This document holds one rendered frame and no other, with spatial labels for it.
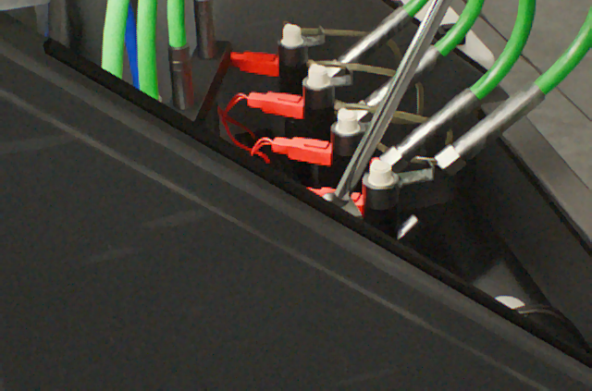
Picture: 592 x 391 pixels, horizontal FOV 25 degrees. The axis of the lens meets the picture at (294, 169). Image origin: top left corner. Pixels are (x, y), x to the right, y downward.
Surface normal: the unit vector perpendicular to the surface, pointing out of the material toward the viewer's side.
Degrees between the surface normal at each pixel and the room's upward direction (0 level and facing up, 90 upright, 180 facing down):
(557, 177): 0
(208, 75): 0
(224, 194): 90
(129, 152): 90
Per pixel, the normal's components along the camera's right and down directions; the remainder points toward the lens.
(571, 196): -0.04, -0.83
